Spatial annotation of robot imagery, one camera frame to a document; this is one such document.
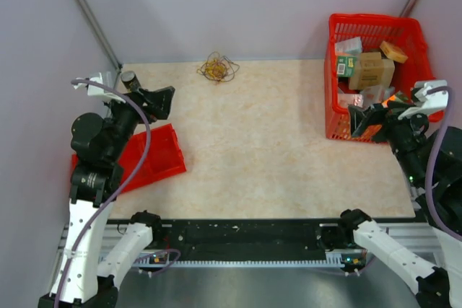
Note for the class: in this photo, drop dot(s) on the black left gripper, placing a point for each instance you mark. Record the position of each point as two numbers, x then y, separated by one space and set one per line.
159 102

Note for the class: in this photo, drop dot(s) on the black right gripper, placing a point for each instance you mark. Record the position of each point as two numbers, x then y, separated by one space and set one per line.
359 117

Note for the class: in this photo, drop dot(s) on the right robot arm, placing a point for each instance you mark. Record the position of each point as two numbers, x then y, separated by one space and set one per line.
431 163

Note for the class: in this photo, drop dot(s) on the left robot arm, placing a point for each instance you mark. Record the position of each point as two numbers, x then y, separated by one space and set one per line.
83 279

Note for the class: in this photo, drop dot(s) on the white red packet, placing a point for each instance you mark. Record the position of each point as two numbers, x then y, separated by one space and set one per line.
345 100

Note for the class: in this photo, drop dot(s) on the pale pink box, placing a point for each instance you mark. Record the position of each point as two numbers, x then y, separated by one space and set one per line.
373 94

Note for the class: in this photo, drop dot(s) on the black cylindrical can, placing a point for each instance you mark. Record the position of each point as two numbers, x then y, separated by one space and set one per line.
130 81

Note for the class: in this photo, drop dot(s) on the orange green box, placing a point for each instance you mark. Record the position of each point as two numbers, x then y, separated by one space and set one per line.
397 97

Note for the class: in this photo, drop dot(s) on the large brown cardboard box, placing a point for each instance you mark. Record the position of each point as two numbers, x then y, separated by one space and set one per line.
371 70

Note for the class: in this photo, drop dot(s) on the red plastic tray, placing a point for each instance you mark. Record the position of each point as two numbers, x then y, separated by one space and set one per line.
159 156

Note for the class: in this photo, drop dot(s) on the green small box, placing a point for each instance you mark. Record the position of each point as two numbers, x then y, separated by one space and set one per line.
345 65

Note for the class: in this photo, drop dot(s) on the white pastel box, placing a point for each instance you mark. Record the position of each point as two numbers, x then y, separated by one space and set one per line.
352 46

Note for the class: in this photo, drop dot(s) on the yellow orange small box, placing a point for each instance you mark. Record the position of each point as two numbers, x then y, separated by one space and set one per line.
393 52

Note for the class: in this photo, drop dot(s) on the red plastic basket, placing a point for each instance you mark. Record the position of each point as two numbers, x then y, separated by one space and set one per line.
373 29

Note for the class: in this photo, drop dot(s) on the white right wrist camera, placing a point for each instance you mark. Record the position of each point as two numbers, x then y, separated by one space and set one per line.
432 97

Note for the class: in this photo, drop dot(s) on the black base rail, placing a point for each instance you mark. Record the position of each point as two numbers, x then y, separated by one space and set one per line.
252 243

